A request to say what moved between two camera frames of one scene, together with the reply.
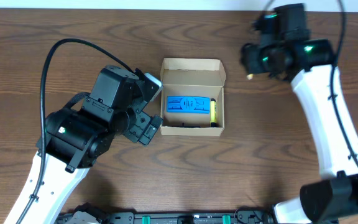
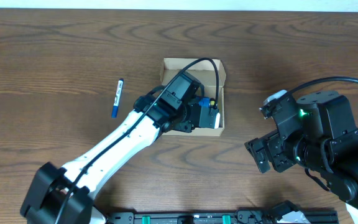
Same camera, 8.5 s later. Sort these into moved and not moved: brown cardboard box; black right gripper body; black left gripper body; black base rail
Moved: black right gripper body; black left gripper body
Not moved: black base rail; brown cardboard box
